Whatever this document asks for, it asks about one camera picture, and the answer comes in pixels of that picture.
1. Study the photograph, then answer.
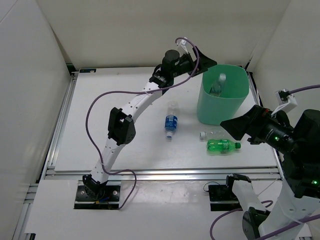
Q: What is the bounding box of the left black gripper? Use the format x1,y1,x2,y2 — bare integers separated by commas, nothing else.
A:
171,46,217,78

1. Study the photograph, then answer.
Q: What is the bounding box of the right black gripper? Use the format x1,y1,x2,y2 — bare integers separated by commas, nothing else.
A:
220,103,302,154

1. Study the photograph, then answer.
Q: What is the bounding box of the green soda bottle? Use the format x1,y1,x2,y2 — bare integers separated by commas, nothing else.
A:
207,139,242,154

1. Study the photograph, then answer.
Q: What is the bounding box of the clear white-label water bottle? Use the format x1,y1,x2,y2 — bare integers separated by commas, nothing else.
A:
209,73,227,97

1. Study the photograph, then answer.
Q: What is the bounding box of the blue-label water bottle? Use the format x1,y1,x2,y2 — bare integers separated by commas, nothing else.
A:
164,101,180,140

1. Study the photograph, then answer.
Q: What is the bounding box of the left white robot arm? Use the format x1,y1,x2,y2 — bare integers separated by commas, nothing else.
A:
82,46,217,201

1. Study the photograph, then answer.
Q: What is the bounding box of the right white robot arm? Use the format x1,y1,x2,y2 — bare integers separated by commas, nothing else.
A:
220,105,320,240

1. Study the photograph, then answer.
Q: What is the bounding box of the green plastic bin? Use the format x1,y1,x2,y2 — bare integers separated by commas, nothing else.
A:
196,64,250,125

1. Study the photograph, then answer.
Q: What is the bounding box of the clear empty plastic bottle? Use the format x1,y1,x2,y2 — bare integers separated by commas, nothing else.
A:
199,129,226,141

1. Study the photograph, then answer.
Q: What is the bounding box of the aluminium frame rail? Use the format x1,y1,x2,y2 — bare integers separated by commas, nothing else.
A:
41,167,281,181

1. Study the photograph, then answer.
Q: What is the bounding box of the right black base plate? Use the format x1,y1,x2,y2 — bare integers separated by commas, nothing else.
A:
208,185,241,212

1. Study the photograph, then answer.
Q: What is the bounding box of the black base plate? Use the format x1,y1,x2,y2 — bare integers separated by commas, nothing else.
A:
73,185,121,210
208,185,241,212

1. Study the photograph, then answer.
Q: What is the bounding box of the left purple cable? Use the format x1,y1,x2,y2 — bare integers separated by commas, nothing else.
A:
85,37,201,210

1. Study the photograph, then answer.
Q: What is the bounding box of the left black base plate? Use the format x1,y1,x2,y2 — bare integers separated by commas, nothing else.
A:
73,185,121,210

